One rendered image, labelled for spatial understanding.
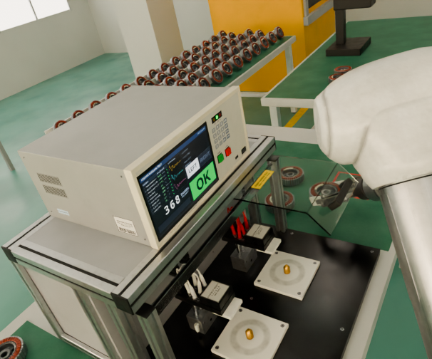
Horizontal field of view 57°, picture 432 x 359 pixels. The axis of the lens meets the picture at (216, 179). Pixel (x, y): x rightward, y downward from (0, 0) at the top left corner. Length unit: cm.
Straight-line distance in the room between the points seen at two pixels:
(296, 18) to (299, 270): 346
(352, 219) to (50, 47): 740
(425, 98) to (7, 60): 754
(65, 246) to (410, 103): 79
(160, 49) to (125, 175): 409
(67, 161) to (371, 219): 100
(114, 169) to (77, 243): 26
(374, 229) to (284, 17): 332
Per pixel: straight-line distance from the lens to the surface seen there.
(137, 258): 89
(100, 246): 96
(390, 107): 56
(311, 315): 114
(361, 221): 145
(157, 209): 85
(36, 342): 138
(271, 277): 122
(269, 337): 109
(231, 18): 475
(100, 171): 85
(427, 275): 57
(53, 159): 97
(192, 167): 92
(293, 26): 444
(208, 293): 103
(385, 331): 209
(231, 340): 110
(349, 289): 120
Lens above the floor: 167
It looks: 31 degrees down
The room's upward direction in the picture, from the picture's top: 13 degrees counter-clockwise
